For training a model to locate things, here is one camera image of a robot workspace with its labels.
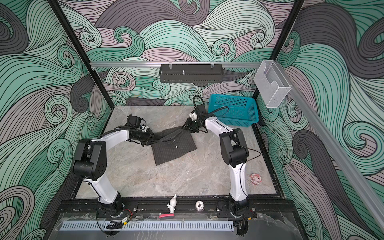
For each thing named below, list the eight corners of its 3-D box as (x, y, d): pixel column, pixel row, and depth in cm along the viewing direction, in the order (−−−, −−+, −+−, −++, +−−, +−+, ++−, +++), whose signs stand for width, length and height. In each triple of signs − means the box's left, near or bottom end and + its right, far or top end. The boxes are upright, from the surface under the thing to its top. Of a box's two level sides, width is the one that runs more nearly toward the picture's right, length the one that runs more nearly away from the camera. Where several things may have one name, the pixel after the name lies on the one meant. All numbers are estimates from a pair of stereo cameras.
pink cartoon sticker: (251, 185, 83) (254, 183, 80) (249, 174, 87) (251, 172, 84) (260, 185, 83) (263, 183, 80) (257, 174, 87) (259, 172, 84)
